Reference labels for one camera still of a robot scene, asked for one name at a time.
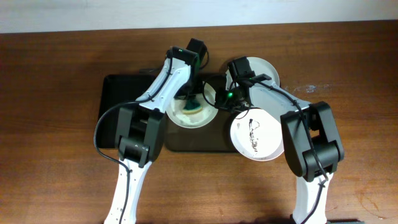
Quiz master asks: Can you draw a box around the green and yellow sponge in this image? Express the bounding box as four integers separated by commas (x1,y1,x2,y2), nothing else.
182,98,203,114

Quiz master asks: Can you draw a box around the white plate with black smear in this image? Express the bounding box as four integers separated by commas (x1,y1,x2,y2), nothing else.
229,109,284,161

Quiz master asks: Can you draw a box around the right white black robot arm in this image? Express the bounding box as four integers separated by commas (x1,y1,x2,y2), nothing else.
216,57,345,223

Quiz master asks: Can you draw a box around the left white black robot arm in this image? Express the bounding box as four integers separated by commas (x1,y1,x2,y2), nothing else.
98,39,207,223

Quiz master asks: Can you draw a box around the large clear brown tray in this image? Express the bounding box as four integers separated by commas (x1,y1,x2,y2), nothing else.
164,73,246,153

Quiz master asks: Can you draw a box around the small black tray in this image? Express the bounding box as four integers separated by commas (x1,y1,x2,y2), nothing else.
96,74,155,149

